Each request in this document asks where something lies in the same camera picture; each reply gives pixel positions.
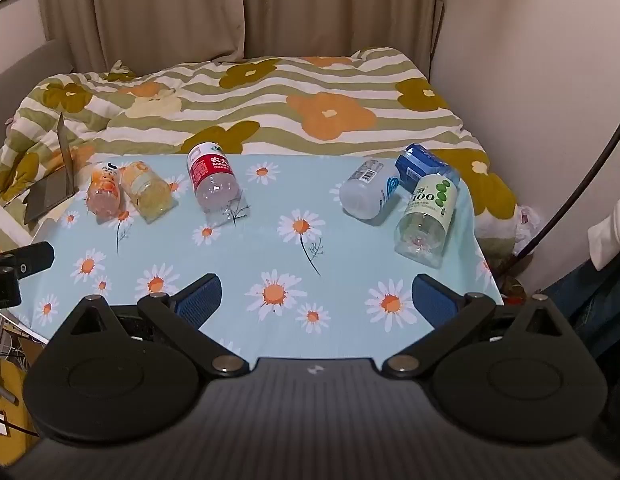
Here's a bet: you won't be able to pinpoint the yellow label plastic bottle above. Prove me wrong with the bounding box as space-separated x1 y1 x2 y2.
120 161 179 224

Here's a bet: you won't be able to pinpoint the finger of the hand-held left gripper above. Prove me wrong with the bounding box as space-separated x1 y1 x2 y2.
0 241 55 281

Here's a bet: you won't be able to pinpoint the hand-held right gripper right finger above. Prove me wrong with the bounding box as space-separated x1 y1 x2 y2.
382 274 586 377

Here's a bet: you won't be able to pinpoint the striped floral blanket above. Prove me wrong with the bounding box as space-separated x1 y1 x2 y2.
0 47 518 226

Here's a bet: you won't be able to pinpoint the yellow bag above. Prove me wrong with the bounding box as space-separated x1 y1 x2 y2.
0 360 38 456

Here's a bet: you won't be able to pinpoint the grey laptop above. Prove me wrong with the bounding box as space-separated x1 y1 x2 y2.
24 112 79 223

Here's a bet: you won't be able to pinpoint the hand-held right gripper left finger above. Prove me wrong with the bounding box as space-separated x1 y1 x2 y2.
54 274 249 377

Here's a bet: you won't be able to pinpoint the person's white garment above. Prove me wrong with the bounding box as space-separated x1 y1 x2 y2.
587 195 620 272

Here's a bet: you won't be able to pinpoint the blue label plastic bottle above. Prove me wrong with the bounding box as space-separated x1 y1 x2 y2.
395 143 461 196

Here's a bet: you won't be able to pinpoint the black cable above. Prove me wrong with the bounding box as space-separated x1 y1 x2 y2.
510 107 620 273

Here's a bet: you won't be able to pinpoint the green label plastic bottle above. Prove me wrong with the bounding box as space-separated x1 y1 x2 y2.
394 174 458 267

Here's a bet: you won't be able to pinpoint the light blue daisy tablecloth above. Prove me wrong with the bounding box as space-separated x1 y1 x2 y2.
0 152 506 361

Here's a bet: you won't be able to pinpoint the person's blue jeans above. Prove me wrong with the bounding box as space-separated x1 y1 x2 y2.
542 255 620 361

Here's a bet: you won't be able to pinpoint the grey sofa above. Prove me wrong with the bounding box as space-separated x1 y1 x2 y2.
0 39 73 156

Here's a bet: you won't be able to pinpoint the white plastic bag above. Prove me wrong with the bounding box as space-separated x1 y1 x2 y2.
477 205 546 281

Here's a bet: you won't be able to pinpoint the white label plastic bottle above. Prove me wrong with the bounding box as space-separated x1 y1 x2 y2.
339 158 408 221

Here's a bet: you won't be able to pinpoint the beige curtain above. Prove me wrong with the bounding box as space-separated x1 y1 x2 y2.
34 0 247 73
239 0 445 61

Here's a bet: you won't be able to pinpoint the red label plastic bottle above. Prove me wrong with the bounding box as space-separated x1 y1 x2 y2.
187 142 251 226

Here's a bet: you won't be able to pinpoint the orange label plastic bottle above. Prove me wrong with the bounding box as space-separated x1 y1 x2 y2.
86 161 123 219

